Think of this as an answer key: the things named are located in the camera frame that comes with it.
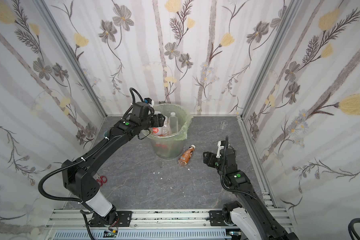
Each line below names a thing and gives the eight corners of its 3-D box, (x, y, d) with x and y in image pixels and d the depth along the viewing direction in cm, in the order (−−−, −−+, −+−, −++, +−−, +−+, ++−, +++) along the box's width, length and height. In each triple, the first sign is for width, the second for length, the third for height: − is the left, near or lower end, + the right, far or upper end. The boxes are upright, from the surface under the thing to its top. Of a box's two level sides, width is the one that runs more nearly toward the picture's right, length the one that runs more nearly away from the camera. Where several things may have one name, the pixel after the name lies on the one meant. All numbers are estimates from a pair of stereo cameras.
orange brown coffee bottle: (178, 163, 96) (178, 159, 92) (191, 145, 105) (191, 141, 101) (184, 167, 94) (184, 163, 90) (196, 148, 103) (197, 144, 99)
